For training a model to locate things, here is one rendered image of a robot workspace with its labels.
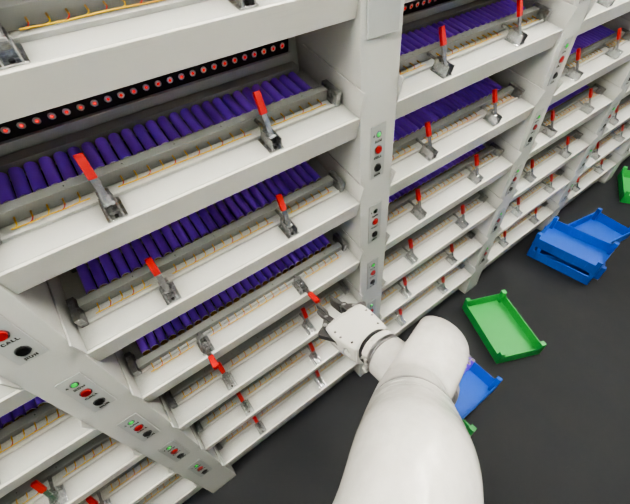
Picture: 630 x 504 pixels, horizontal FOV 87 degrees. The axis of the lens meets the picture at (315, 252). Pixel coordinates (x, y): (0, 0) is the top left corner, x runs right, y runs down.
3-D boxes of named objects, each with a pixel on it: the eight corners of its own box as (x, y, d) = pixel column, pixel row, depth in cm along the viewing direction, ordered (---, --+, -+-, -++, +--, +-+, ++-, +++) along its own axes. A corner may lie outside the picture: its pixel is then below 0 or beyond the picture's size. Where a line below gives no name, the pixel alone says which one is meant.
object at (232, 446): (358, 363, 138) (364, 355, 127) (226, 465, 117) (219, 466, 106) (328, 325, 147) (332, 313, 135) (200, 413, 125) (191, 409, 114)
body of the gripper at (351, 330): (361, 377, 64) (328, 344, 73) (399, 347, 68) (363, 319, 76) (354, 352, 60) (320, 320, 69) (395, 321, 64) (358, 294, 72)
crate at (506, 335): (539, 353, 145) (547, 344, 139) (496, 364, 144) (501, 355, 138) (500, 299, 166) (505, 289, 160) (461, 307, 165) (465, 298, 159)
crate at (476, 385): (452, 354, 148) (460, 343, 144) (493, 391, 136) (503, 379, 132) (409, 385, 132) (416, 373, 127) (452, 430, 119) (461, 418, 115)
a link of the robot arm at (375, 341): (370, 384, 63) (360, 374, 65) (404, 357, 66) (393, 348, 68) (363, 356, 58) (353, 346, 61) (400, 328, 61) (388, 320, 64)
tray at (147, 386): (357, 269, 95) (363, 251, 87) (149, 402, 74) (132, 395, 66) (316, 221, 103) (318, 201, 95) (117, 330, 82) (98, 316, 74)
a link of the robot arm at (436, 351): (436, 300, 34) (423, 307, 63) (348, 431, 34) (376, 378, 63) (523, 355, 31) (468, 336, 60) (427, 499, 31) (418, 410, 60)
